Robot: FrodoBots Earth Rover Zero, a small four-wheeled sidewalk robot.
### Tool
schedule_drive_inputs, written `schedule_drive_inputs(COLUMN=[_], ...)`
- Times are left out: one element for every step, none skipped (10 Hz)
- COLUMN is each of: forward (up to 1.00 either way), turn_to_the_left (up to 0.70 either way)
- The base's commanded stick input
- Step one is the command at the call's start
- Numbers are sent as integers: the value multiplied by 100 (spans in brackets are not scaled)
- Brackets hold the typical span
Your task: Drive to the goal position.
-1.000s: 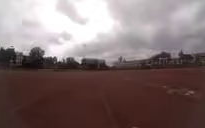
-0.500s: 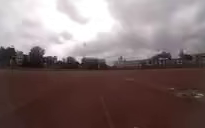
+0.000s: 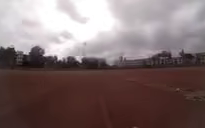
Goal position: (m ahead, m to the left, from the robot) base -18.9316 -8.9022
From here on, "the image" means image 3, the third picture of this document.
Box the pale concrete kerb strip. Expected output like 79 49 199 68
172 87 205 103

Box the row of dark trees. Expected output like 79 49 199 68
0 45 81 70

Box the red running track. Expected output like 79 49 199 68
0 65 205 128

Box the long pale building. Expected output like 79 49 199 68
117 50 185 68

